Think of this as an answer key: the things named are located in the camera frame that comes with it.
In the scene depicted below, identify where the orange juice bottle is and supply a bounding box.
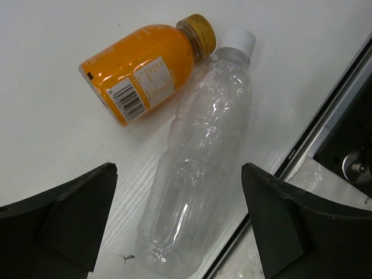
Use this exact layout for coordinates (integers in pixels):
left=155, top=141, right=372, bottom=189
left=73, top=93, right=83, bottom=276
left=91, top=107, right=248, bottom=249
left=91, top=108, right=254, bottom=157
left=78, top=14, right=216, bottom=126

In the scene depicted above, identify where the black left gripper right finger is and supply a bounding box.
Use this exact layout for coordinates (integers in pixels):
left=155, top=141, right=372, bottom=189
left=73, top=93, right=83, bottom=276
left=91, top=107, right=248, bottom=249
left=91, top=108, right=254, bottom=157
left=241, top=163, right=371, bottom=278

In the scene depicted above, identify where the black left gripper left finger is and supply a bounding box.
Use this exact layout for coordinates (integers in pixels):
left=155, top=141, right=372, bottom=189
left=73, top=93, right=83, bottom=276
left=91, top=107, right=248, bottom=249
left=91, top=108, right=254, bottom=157
left=1, top=163, right=117, bottom=278

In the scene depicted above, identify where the clear bottle white cap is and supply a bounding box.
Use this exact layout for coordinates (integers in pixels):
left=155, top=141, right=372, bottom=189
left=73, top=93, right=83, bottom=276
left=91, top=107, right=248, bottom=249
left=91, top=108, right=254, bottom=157
left=136, top=27, right=256, bottom=278

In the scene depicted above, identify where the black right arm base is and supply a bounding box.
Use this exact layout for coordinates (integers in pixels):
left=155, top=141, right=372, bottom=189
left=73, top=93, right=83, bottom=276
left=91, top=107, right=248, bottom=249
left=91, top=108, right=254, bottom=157
left=314, top=84, right=371, bottom=197

